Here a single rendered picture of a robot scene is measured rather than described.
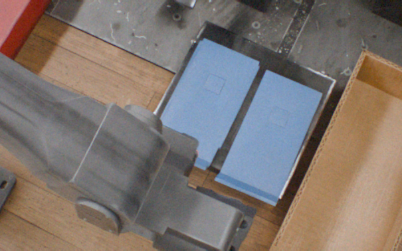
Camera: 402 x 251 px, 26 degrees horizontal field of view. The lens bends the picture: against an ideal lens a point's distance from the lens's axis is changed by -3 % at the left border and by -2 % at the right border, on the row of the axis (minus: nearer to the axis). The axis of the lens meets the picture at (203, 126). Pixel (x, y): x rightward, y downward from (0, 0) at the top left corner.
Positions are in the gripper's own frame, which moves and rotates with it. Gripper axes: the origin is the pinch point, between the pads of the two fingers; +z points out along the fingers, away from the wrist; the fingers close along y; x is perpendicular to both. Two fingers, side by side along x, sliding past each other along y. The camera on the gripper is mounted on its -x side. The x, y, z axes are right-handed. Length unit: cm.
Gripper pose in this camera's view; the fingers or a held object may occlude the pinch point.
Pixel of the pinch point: (164, 163)
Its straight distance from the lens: 89.6
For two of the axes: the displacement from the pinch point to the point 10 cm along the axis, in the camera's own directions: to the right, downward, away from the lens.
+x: -9.0, -4.2, 1.0
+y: 4.0, -9.0, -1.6
